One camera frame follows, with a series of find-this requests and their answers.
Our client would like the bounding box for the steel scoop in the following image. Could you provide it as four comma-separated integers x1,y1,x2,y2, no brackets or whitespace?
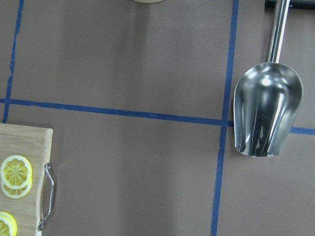
233,0,303,157

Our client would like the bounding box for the wooden mug tree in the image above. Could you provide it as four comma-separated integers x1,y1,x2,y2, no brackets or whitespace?
134,0,164,4

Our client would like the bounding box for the wooden cutting board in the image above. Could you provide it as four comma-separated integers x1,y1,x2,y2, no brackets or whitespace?
0,123,53,236

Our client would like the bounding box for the black glass rack tray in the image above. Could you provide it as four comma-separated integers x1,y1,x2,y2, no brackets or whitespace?
264,0,315,10

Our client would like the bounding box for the lemon slice under top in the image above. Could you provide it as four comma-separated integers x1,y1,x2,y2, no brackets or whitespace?
0,178,32,199

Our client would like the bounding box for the lemon slice lower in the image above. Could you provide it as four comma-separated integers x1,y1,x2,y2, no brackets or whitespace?
0,211,17,236

